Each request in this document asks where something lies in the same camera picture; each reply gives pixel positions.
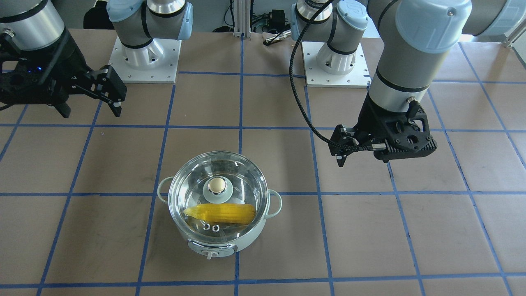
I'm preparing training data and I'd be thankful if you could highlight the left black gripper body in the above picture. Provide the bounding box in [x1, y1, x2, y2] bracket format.
[353, 95, 432, 153]

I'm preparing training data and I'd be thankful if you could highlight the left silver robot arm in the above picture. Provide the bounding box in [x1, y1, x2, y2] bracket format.
[291, 0, 525, 167]

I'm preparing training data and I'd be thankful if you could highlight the black power adapter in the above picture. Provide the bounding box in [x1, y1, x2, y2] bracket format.
[268, 9, 287, 32]

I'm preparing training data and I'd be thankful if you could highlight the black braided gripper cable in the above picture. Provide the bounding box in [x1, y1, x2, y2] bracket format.
[289, 0, 387, 151]

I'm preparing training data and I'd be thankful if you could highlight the glass pot lid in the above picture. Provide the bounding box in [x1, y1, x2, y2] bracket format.
[168, 151, 269, 243]

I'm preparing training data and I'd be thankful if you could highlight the pale green electric pot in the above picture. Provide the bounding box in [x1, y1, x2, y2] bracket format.
[157, 151, 283, 261]

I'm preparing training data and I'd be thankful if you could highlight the aluminium frame post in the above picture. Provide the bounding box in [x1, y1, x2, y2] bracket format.
[233, 0, 252, 39]

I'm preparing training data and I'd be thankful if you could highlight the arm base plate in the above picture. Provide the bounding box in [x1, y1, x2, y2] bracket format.
[109, 37, 182, 84]
[301, 42, 371, 88]

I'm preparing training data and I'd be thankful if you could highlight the yellow corn cob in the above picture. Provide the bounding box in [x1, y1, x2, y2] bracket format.
[183, 203, 256, 224]

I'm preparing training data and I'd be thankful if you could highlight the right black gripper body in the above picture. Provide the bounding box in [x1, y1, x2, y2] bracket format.
[1, 29, 103, 108]

